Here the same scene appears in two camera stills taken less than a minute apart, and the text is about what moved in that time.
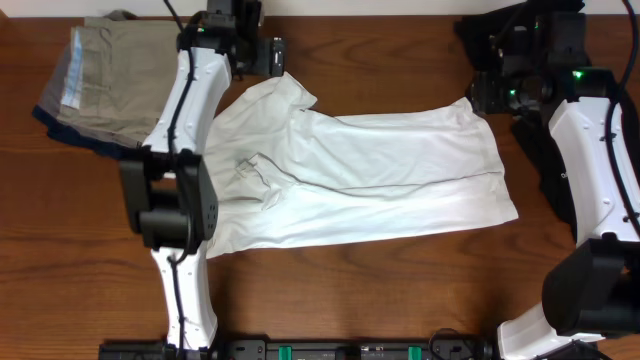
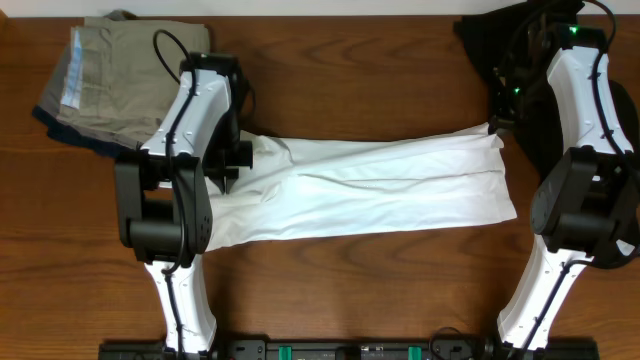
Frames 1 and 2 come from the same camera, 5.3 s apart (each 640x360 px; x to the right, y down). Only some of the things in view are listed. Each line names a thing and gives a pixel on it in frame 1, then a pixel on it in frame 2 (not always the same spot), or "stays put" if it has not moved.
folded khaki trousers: x=113 y=74 stays put
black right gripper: x=485 y=84 → x=501 y=120
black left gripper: x=263 y=65 → x=226 y=177
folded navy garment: x=106 y=145 stays put
